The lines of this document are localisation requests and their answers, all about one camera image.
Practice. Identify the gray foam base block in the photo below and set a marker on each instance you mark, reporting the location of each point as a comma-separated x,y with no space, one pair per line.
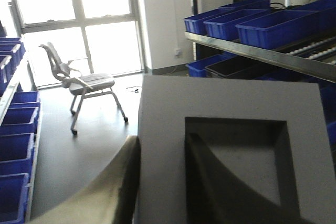
271,134

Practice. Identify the black plastic bin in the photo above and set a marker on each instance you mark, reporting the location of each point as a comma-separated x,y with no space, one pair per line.
239,68

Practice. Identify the gray office chair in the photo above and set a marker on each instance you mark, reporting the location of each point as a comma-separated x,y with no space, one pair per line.
82,86

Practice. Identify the window frame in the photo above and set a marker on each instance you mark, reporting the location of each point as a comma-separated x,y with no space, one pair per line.
93,35

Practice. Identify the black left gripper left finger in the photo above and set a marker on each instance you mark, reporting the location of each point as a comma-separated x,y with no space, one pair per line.
110,197

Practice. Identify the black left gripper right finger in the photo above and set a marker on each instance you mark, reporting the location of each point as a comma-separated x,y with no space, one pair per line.
216,195

